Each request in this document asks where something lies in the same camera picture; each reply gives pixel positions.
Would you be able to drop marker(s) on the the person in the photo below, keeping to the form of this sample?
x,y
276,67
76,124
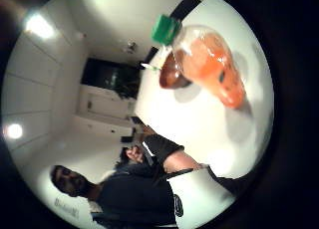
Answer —
x,y
136,192

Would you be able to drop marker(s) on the orange drink bottle green cap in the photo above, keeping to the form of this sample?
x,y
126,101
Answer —
x,y
209,63

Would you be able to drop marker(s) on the brown bowl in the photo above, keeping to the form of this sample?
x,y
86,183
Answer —
x,y
169,76

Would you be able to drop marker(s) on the white green pen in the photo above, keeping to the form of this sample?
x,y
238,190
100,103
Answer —
x,y
150,67

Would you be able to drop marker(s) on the white cabinet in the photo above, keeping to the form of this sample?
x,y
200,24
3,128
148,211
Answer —
x,y
103,104

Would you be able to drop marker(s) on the ceiling fixture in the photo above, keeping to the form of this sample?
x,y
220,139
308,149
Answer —
x,y
132,47

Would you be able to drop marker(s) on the dark window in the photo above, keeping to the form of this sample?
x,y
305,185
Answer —
x,y
99,73

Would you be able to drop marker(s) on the black monitor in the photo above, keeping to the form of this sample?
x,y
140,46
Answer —
x,y
186,6

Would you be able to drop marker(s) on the round ceiling lamp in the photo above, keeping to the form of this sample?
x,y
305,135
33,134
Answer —
x,y
14,131

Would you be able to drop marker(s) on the large ceiling lamp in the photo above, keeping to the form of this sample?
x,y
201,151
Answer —
x,y
39,26

